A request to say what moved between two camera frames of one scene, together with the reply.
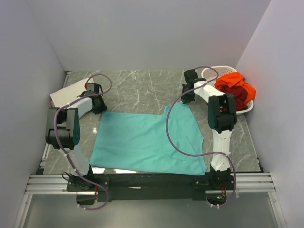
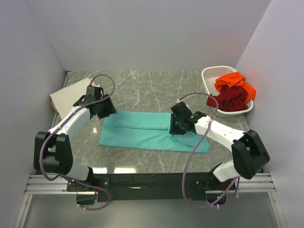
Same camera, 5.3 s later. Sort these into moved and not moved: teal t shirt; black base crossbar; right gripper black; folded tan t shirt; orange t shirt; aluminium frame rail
Moved: teal t shirt; right gripper black
Not moved: aluminium frame rail; black base crossbar; folded tan t shirt; orange t shirt
